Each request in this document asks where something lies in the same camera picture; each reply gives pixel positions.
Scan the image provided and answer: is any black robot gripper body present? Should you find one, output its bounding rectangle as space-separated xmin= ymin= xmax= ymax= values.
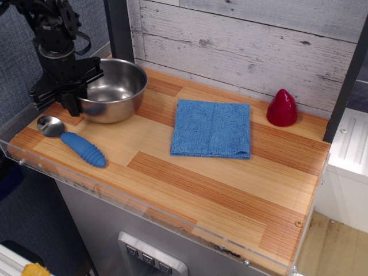
xmin=29 ymin=47 xmax=103 ymax=110

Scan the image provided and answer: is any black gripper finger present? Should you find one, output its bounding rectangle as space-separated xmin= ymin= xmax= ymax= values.
xmin=62 ymin=92 xmax=80 ymax=117
xmin=77 ymin=82 xmax=87 ymax=99

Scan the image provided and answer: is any stainless steel pot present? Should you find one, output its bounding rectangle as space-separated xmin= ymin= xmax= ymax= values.
xmin=79 ymin=58 xmax=148 ymax=124

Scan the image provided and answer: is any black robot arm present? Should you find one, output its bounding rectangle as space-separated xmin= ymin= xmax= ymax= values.
xmin=1 ymin=1 xmax=103 ymax=117

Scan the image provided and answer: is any blue folded cloth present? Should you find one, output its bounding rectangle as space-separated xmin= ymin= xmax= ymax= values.
xmin=170 ymin=99 xmax=251 ymax=159

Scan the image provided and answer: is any stainless steel cabinet front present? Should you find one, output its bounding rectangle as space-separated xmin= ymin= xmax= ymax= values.
xmin=54 ymin=179 xmax=277 ymax=276

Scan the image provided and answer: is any clear acrylic edge guard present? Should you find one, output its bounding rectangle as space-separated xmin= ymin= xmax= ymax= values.
xmin=1 ymin=137 xmax=328 ymax=275

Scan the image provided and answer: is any silver dispenser control panel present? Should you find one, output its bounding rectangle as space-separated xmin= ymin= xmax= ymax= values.
xmin=118 ymin=231 xmax=189 ymax=275

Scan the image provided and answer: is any yellow object bottom left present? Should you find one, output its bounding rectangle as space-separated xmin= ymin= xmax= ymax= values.
xmin=21 ymin=263 xmax=52 ymax=276

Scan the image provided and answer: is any red cone-shaped toy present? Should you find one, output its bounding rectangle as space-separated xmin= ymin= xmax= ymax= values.
xmin=266 ymin=89 xmax=298 ymax=127

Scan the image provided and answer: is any white cabinet at right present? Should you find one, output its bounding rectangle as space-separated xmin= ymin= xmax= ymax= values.
xmin=314 ymin=108 xmax=367 ymax=232

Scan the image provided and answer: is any blue handled metal spoon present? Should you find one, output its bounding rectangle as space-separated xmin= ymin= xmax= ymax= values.
xmin=37 ymin=116 xmax=107 ymax=168

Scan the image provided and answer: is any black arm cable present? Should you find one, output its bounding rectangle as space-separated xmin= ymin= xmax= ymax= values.
xmin=74 ymin=30 xmax=91 ymax=56

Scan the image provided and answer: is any dark grey left post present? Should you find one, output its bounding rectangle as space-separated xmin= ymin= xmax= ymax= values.
xmin=104 ymin=0 xmax=135 ymax=63

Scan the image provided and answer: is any dark grey post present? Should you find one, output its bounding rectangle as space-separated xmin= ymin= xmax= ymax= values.
xmin=323 ymin=18 xmax=367 ymax=143
xmin=104 ymin=0 xmax=135 ymax=63

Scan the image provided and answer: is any dark grey right post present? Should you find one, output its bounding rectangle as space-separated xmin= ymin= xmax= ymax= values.
xmin=323 ymin=18 xmax=367 ymax=143

